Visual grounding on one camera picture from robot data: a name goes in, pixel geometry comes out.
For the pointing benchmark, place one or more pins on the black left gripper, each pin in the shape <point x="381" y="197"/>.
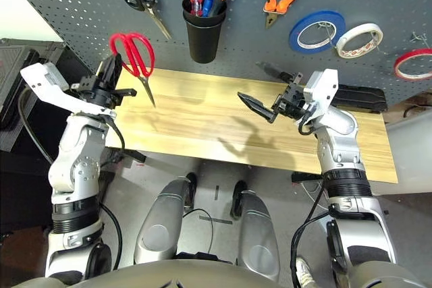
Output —
<point x="98" y="92"/>

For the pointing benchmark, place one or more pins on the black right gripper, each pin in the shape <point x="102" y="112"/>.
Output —
<point x="293" y="102"/>

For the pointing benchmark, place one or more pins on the thin red tape roll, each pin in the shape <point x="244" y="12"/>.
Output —
<point x="415" y="52"/>

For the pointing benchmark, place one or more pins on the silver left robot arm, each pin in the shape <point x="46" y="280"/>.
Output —
<point x="81" y="139"/>

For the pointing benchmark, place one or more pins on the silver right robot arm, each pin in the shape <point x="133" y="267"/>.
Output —
<point x="337" y="139"/>

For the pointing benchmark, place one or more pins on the grey metal pegboard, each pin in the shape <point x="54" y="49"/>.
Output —
<point x="243" y="48"/>

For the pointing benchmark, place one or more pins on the silver single pegboard hook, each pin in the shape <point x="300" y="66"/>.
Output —
<point x="418" y="36"/>

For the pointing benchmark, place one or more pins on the blue tape roll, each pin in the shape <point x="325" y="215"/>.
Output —
<point x="293" y="40"/>

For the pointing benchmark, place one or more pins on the black plastic cup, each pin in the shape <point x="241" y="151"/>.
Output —
<point x="204" y="42"/>

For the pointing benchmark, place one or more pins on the flat black plastic case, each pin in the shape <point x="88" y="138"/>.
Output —
<point x="361" y="97"/>

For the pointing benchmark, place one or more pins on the large black tool case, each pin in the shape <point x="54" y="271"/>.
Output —
<point x="13" y="79"/>

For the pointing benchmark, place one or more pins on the white tape roll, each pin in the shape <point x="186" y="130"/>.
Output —
<point x="357" y="29"/>

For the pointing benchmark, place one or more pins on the short black floor tape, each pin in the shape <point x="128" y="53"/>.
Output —
<point x="216" y="193"/>

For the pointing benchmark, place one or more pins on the long black floor tape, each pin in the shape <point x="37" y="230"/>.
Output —
<point x="216" y="220"/>

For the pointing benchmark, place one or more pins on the silver robot right leg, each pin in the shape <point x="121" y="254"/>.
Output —
<point x="256" y="230"/>

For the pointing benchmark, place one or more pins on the silver robot leg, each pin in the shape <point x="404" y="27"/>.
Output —
<point x="256" y="230"/>
<point x="158" y="220"/>

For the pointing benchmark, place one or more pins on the white rounded machine housing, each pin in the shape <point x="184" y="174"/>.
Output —
<point x="408" y="153"/>

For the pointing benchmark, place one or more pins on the silver robot left leg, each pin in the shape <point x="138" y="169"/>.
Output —
<point x="158" y="220"/>

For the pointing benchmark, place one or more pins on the black box below torso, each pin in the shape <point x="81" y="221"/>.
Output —
<point x="202" y="257"/>

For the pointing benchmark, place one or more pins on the grey sneaker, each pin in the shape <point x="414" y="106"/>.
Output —
<point x="305" y="272"/>

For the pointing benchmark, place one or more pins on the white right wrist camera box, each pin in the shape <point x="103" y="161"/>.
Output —
<point x="320" y="89"/>

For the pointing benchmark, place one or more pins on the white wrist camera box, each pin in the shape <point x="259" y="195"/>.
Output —
<point x="320" y="89"/>
<point x="44" y="80"/>

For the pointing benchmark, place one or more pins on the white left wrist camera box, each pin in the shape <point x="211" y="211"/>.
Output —
<point x="44" y="80"/>

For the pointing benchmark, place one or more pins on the black table bracket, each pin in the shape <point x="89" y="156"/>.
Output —
<point x="131" y="156"/>
<point x="307" y="178"/>

